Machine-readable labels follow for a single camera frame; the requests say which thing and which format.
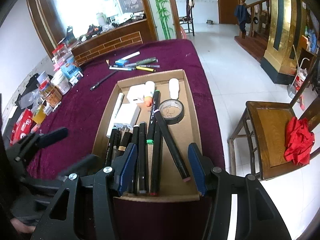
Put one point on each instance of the white glue bottle orange cap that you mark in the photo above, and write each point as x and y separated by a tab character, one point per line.
150	90

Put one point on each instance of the white cube charger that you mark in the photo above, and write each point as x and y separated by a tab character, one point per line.
136	93

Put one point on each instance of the dark wooden chair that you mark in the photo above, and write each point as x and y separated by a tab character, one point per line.
188	21

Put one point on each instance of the small white labelled bottle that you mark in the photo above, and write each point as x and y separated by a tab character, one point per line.
48	108

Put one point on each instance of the blue printed box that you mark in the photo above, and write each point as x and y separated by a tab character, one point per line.
73	68

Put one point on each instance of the black marker green cap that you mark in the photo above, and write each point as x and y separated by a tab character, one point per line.
153	115

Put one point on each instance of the black gold lipstick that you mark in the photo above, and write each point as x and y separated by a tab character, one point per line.
126	138

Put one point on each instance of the white stick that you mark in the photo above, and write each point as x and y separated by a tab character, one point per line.
130	55

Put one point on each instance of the wooden door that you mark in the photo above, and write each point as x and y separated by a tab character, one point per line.
227	2

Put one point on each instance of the black marker pink caps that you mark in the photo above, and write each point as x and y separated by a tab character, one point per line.
172	145

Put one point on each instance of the black marker teal cap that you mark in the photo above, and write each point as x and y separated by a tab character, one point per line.
111	145

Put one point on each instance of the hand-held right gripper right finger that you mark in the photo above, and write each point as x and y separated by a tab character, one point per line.
198	172

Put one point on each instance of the orange jar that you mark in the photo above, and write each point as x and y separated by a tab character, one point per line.
53	96

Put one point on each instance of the shallow cardboard box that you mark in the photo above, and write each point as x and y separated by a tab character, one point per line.
185	130

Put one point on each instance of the blue lighter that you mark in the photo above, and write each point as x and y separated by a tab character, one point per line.
121	62

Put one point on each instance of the golden pillar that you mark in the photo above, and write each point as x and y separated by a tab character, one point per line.
281	30

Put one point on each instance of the black tape roll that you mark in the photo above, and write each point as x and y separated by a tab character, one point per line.
172	122

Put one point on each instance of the person's left hand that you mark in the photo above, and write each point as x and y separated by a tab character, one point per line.
22	227

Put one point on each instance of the yellow pen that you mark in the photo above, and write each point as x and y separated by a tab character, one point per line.
145	68

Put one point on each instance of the red cloth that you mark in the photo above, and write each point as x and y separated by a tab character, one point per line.
298	140

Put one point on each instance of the silver pen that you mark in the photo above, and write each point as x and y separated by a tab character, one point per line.
120	68

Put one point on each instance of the white printed marker pen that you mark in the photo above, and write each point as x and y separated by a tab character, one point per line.
117	107

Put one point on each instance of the black marker red cap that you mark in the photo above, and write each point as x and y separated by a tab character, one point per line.
156	167

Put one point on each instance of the slim black pen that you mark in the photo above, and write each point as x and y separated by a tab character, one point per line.
103	80

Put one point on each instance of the short white pen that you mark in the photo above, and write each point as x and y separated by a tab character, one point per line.
57	106

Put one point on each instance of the red lid clear jar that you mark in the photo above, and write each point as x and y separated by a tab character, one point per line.
61	51

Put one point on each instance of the red packet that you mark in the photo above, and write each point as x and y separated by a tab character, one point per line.
21	127

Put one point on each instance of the white bucket red label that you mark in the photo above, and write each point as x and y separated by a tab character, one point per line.
300	80

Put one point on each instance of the green pen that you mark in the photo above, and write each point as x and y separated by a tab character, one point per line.
146	60

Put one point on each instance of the red white lid jar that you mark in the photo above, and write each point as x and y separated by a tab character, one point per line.
43	78

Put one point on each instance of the bamboo wall decal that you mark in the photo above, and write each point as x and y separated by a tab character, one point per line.
161	7

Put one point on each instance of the long black marker grey cap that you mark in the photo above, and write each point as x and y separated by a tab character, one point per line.
143	160

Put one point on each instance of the grey pen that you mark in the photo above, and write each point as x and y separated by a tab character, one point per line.
142	65

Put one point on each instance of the wooden stair railing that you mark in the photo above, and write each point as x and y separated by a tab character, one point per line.
258	12

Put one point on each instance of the black clip pen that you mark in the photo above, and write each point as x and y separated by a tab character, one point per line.
117	147

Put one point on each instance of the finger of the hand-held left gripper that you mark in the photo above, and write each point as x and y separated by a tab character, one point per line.
52	135
80	167

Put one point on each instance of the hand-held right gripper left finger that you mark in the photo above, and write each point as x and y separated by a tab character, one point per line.
128	170

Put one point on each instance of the white power adapter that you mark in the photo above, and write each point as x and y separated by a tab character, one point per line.
127	116

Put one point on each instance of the black cloth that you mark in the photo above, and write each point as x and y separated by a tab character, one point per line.
32	82

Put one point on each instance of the wooden counter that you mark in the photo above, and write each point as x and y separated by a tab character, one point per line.
112	42

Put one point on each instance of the yellow tape roll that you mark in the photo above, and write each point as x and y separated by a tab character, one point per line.
38	113

